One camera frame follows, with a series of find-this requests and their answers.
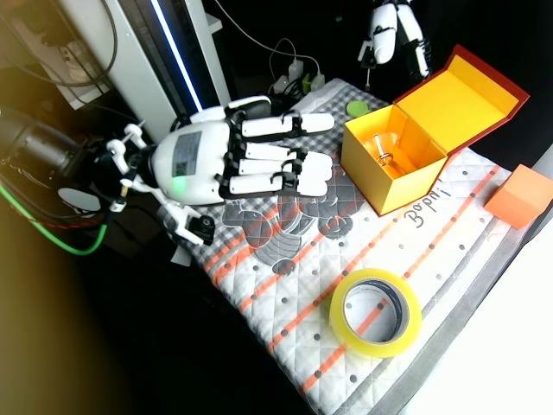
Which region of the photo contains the yellow tape roll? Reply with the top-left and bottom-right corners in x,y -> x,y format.
328,267 -> 423,359

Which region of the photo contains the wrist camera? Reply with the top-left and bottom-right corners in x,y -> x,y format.
357,39 -> 376,69
185,215 -> 216,246

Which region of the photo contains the yellow box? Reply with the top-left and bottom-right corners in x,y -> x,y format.
340,43 -> 531,217

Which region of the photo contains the grey quilt with printed bear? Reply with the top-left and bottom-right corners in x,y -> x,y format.
185,77 -> 535,415

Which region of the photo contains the green round disc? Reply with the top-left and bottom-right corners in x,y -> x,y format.
346,99 -> 371,118

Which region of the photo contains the thick black cable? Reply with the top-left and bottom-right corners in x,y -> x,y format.
0,0 -> 119,88

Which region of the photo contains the white column with blue light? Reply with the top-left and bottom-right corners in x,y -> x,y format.
58,0 -> 234,146

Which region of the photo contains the green cable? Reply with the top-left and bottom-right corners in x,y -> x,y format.
0,183 -> 108,257

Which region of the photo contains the orange block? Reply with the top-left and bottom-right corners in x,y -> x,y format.
482,163 -> 553,230

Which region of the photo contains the thin white cable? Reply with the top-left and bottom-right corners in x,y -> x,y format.
214,0 -> 321,77

